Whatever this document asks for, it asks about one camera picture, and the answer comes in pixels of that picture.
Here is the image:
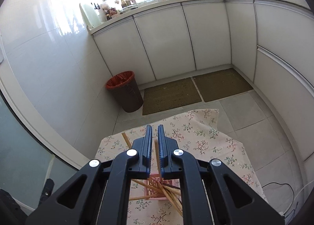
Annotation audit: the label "white countertop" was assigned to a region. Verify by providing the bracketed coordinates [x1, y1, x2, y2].
[88, 0, 309, 35]

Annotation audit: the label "pale green cutting board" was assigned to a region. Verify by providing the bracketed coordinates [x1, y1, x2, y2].
[79, 3, 102, 28]

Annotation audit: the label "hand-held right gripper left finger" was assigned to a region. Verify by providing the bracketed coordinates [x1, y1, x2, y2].
[26, 124, 154, 225]

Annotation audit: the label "small figurines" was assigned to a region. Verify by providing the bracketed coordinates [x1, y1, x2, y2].
[104, 1, 118, 21]

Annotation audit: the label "black cable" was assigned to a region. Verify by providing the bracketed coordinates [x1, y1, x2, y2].
[261, 182, 295, 216]

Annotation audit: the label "red trash bag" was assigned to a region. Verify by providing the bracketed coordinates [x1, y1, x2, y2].
[105, 70, 135, 90]

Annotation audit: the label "white cable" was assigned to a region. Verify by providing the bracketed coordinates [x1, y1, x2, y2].
[285, 176, 309, 216]

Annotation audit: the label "bunch of wooden chopsticks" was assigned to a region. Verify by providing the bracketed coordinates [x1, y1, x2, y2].
[129, 179, 183, 217]

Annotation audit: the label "frosted glass sliding door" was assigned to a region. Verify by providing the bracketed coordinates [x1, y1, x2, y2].
[0, 90, 81, 225]

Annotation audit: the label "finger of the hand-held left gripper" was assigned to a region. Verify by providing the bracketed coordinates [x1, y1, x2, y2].
[37, 178, 54, 209]

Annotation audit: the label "pink plastic basket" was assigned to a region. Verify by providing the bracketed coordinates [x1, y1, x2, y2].
[147, 173, 181, 201]

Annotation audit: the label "white kitchen cabinets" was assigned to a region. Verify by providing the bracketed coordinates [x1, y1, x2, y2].
[89, 0, 314, 164]

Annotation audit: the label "floral tablecloth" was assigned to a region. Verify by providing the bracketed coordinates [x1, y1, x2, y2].
[94, 108, 264, 225]

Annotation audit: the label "brown woven floor mat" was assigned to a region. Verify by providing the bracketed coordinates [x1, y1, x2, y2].
[193, 67, 254, 103]
[142, 77, 203, 116]

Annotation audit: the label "brown wicker trash can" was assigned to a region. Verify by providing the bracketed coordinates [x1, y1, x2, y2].
[105, 70, 144, 113]

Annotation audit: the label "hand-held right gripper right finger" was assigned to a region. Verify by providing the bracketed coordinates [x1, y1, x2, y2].
[157, 124, 286, 225]

